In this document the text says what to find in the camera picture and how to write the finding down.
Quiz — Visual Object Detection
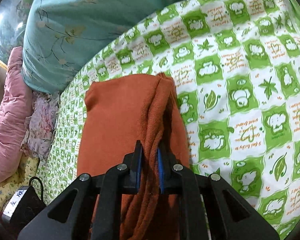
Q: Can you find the green white patterned bedsheet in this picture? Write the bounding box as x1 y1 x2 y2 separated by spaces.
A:
37 0 300 239

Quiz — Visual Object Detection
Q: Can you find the teal floral quilt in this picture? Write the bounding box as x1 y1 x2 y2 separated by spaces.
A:
21 0 182 93

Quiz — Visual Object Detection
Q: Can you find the pink padded jacket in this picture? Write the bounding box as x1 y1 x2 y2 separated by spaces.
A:
0 47 32 182

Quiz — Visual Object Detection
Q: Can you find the rust orange knit sweater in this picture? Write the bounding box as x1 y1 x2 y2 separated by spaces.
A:
77 73 189 239

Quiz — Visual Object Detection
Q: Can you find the yellow floral cloth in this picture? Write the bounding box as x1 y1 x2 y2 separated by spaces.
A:
0 154 39 211

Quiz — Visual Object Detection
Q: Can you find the pink floral pillow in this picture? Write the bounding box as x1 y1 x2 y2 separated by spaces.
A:
20 91 59 161

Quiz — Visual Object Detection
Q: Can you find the gold framed wall picture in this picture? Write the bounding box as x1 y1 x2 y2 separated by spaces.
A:
0 0 44 69

